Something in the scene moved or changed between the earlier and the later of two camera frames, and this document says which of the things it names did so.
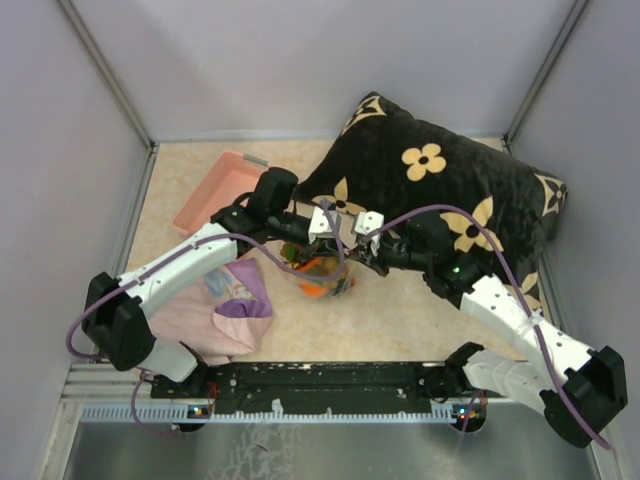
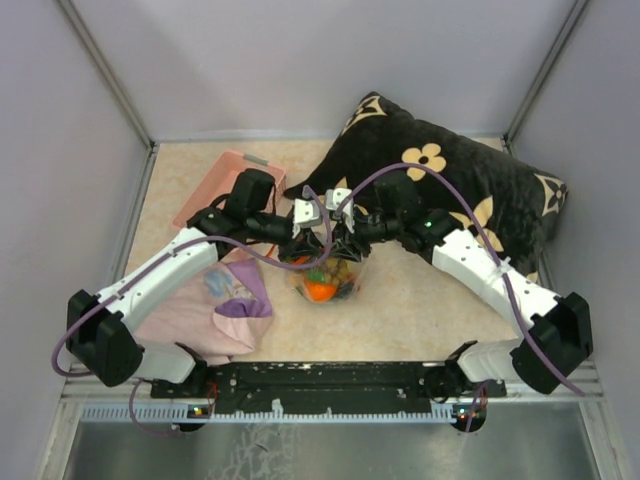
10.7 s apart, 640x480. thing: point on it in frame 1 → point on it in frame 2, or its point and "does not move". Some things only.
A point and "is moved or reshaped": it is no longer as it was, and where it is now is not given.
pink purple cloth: (224, 313) does not move
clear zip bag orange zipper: (318, 276) is moved or reshaped
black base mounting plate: (321, 388) does not move
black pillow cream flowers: (492, 206) does not move
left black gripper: (316, 245) → (302, 241)
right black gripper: (377, 254) → (347, 240)
